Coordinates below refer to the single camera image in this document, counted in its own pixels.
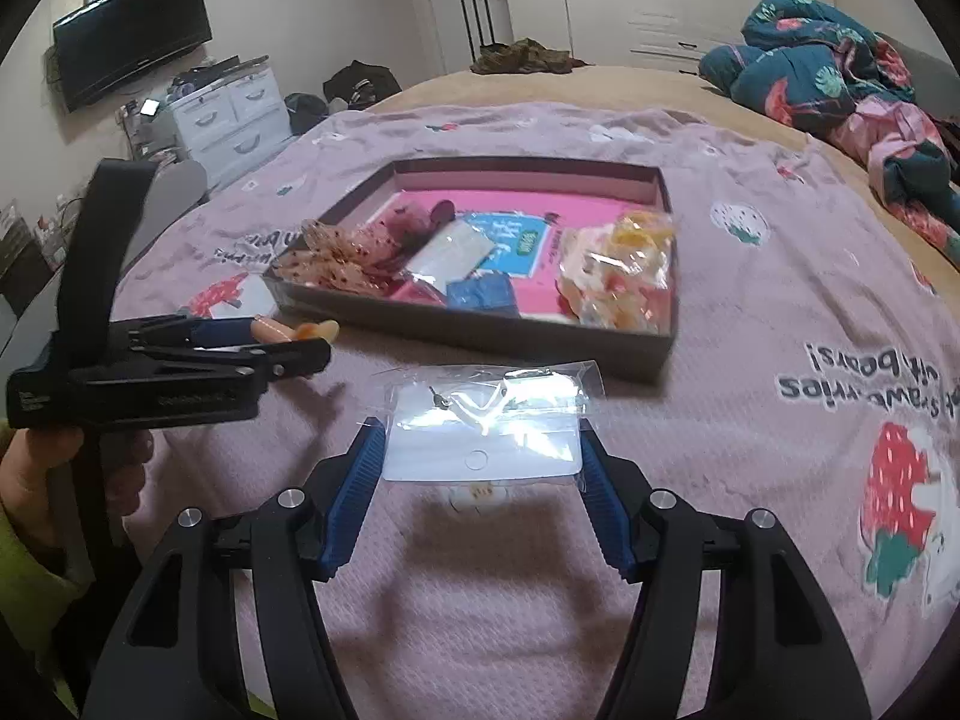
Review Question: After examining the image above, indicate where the tan bed sheet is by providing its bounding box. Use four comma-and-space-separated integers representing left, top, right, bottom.
367, 64, 960, 293

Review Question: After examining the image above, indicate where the black bag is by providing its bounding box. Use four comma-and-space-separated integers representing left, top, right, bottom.
322, 60, 403, 115

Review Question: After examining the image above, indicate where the grey headboard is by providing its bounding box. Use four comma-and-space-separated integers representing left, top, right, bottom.
874, 30, 960, 136

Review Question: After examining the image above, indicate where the bag of yellow hair rings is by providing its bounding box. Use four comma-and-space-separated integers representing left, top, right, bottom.
555, 211, 676, 332

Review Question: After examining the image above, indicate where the earring card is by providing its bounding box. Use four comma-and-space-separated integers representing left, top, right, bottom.
382, 360, 605, 482

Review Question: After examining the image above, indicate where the white wardrobe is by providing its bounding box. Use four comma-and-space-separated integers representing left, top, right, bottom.
499, 0, 833, 76

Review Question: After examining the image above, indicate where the clear bag with white card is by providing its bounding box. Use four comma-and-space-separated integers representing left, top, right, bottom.
405, 223, 497, 282

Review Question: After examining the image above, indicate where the person's left forearm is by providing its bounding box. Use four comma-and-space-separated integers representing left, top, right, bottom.
0, 499, 102, 720

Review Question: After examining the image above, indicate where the teal floral quilt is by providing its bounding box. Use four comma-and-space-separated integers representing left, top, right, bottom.
697, 0, 920, 140

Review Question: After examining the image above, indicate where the pink printed blanket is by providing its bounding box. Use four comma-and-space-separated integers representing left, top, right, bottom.
112, 105, 960, 720

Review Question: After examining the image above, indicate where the dark cloth pile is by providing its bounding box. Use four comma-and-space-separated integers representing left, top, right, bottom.
285, 94, 332, 136

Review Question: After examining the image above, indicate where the olive clothes pile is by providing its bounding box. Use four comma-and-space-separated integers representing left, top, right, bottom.
471, 37, 593, 77

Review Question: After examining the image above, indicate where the brown cardboard box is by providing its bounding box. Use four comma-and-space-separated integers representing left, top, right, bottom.
262, 156, 680, 385

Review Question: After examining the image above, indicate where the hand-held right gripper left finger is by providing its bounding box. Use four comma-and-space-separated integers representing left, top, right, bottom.
81, 416, 387, 720

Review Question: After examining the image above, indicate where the small blue box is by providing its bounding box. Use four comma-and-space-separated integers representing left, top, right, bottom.
448, 274, 520, 316

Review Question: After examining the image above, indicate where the sheer polka dot hair bow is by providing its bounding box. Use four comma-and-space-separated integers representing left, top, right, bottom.
277, 202, 451, 297

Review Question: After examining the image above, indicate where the black wall television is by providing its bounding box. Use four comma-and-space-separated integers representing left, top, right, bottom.
51, 0, 212, 115

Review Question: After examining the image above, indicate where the pink patterned garment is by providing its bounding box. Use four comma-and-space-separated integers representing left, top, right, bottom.
829, 97, 960, 271

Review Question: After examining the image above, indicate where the white drawer cabinet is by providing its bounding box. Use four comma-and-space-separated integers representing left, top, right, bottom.
169, 60, 293, 188

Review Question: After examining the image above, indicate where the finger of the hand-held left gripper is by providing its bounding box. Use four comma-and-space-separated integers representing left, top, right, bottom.
142, 337, 333, 392
112, 315, 260, 350

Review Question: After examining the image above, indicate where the person's left hand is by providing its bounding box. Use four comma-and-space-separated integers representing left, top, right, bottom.
0, 427, 152, 530

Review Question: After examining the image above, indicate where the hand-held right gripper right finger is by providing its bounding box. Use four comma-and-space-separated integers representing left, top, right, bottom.
580, 422, 872, 720

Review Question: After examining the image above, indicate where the beige spiral hair tie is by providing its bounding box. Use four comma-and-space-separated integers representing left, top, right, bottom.
251, 317, 341, 343

